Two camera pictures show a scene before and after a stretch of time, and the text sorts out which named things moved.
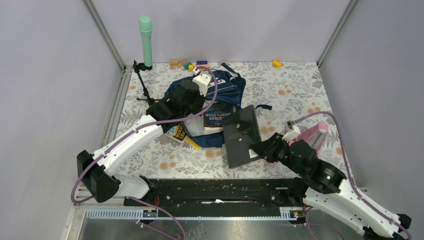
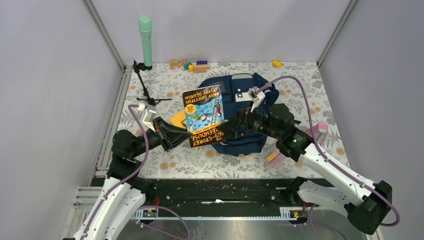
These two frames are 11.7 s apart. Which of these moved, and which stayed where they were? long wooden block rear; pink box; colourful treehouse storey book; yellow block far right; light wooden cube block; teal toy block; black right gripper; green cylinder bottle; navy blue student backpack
Moved: black right gripper; navy blue student backpack; colourful treehouse storey book
Stayed: long wooden block rear; pink box; light wooden cube block; yellow block far right; teal toy block; green cylinder bottle
